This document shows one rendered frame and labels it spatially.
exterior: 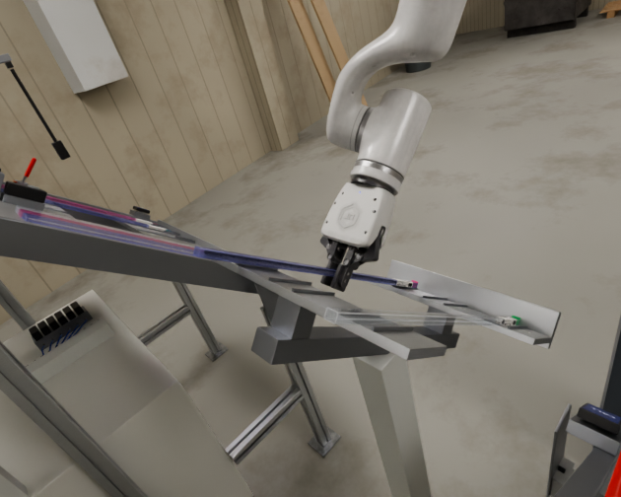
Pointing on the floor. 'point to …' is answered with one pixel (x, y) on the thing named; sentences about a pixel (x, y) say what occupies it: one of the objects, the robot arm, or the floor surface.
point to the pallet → (619, 7)
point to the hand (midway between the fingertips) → (336, 275)
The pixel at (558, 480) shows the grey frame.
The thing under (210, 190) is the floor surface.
